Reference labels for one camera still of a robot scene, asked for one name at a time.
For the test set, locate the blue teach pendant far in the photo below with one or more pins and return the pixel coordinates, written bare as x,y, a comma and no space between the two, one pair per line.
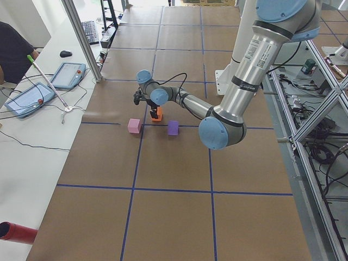
68,75

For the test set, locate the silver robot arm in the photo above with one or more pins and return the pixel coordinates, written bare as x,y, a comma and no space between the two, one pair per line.
276,23

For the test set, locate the black computer mouse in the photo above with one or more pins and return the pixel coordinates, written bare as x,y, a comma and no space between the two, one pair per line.
65,54

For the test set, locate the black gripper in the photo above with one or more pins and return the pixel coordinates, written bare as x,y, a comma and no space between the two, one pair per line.
153,106

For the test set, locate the black computer keyboard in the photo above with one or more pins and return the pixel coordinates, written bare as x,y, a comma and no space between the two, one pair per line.
90,31

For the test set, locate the person in dark shirt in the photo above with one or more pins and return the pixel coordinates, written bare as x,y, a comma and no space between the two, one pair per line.
14,52

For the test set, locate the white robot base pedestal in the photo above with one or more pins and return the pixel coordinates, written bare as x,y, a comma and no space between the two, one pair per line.
244,36

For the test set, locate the grey aluminium frame post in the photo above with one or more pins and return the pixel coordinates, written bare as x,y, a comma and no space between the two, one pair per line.
77,27

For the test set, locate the purple foam cube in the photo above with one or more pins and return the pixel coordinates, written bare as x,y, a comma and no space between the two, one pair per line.
173,128

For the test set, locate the red cylinder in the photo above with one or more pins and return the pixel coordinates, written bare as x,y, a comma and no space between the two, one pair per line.
17,233

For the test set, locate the pink foam cube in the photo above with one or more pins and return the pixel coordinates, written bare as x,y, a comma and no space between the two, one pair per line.
134,126

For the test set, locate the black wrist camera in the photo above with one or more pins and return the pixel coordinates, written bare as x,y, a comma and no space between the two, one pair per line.
137,97

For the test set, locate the brown paper table cover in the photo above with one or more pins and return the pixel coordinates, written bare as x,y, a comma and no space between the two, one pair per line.
154,196

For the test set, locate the blue teach pendant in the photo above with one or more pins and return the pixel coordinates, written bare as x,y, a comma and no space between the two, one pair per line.
30,100
68,75

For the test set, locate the blue teach pendant near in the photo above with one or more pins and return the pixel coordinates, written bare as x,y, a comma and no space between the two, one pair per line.
30,100

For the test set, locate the aluminium side frame rail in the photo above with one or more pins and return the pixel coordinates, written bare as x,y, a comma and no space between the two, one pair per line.
308,89

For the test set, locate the orange foam cube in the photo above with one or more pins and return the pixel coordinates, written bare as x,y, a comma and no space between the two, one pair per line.
160,115

